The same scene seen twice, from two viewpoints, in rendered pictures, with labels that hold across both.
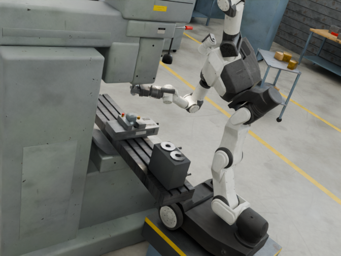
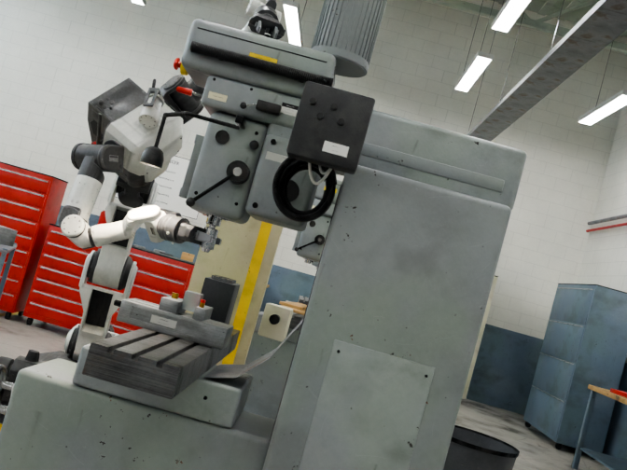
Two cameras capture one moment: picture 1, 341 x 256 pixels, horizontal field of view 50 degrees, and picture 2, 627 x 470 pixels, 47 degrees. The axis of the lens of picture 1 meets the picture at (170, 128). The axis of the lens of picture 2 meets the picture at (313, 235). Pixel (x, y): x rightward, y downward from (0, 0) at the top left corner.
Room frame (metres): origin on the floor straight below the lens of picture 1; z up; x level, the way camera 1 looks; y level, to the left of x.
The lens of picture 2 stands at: (3.67, 2.14, 1.21)
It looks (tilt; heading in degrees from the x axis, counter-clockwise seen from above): 3 degrees up; 223
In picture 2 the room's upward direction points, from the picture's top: 16 degrees clockwise
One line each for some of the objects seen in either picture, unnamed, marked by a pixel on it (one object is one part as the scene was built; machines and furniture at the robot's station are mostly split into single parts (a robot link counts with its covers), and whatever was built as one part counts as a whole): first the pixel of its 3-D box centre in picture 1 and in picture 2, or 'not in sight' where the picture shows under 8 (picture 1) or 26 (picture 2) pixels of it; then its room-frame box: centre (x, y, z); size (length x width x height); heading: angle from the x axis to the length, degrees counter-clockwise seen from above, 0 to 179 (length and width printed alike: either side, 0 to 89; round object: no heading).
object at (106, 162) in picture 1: (122, 146); (168, 379); (2.20, 0.30, 0.77); 0.50 x 0.35 x 0.12; 132
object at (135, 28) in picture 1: (142, 23); (258, 110); (2.18, 0.33, 1.68); 0.34 x 0.24 x 0.10; 132
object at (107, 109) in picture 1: (129, 140); (181, 346); (2.15, 0.25, 0.87); 1.24 x 0.23 x 0.08; 42
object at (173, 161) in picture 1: (169, 164); (216, 301); (1.80, -0.05, 1.01); 0.22 x 0.12 x 0.20; 44
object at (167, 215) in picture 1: (170, 215); not in sight; (1.93, -0.16, 0.50); 0.20 x 0.05 x 0.20; 53
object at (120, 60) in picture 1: (113, 55); (285, 185); (2.08, 0.45, 1.47); 0.24 x 0.19 x 0.26; 42
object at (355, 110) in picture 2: not in sight; (330, 128); (2.26, 0.75, 1.62); 0.20 x 0.09 x 0.21; 132
